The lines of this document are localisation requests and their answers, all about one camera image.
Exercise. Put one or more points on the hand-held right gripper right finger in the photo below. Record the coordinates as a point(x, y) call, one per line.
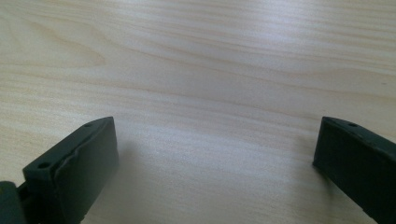
point(358, 161)

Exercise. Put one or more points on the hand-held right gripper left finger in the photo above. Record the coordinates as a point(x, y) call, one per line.
point(77, 168)

